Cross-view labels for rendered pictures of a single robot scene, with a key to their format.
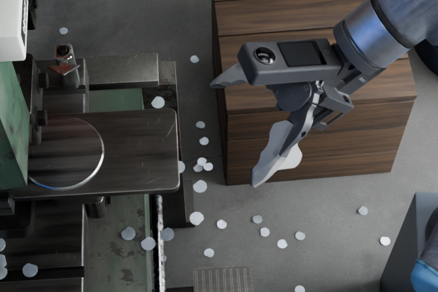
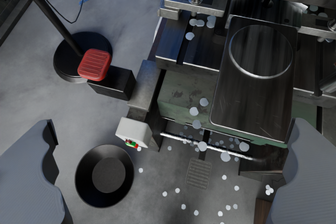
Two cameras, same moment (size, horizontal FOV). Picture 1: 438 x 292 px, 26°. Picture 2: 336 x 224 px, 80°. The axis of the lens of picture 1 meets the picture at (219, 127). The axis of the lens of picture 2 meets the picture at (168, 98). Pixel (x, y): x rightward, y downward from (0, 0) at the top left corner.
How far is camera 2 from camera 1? 1.07 m
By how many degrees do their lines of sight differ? 42
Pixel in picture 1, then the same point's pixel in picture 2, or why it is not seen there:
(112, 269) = (184, 87)
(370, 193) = not seen: outside the picture
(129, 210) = not seen: hidden behind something
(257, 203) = (243, 209)
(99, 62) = not seen: outside the picture
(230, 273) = (205, 179)
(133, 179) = (225, 91)
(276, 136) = (18, 206)
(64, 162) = (251, 48)
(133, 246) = (194, 102)
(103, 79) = (326, 118)
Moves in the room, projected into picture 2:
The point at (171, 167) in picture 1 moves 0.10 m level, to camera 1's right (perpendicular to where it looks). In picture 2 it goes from (229, 121) to (214, 178)
